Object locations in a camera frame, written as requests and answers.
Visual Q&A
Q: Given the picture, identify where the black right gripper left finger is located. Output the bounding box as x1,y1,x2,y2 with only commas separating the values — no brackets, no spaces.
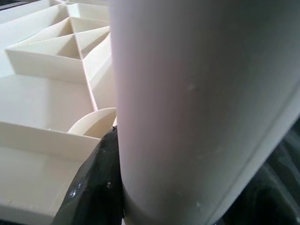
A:
52,127,125,225

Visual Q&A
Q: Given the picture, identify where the white plastic children table top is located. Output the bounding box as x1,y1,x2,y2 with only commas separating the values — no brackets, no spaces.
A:
0,0,141,225

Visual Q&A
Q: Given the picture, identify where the white plastic table leg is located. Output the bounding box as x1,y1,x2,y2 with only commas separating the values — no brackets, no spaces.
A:
109,0,300,225

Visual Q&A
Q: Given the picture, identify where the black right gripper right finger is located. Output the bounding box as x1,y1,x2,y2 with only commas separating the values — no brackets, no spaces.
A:
215,121,300,225

